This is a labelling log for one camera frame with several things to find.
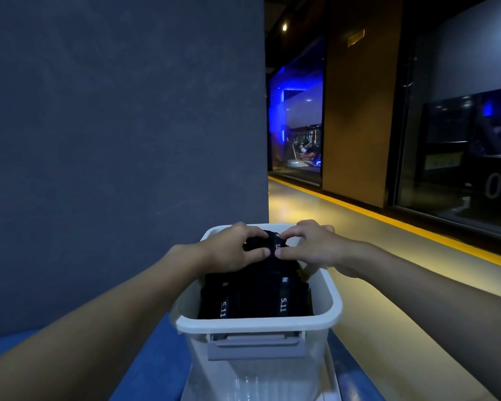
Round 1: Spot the person's right forearm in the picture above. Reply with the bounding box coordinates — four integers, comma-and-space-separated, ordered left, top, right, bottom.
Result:
355, 239, 501, 401

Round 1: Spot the person's left forearm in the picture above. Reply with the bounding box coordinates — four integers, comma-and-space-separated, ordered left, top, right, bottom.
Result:
0, 242, 209, 401

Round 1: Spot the person's right hand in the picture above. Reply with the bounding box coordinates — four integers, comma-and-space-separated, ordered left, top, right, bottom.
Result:
274, 219, 366, 280

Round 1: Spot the blue padded bench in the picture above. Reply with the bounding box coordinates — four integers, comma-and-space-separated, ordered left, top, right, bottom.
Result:
0, 312, 385, 401

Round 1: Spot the person's left hand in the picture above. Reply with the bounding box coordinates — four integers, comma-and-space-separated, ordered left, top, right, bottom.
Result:
197, 222, 272, 276

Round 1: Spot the dark gym machine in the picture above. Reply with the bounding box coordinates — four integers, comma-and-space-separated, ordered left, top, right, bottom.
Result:
286, 135, 322, 170

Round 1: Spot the white plastic lid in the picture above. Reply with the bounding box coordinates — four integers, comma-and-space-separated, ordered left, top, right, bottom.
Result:
180, 342, 342, 401

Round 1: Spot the white storage box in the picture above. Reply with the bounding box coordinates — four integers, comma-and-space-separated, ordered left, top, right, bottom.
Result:
169, 223, 344, 401

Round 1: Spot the dark glass window panel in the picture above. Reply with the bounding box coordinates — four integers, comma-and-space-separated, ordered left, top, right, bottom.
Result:
394, 0, 501, 243

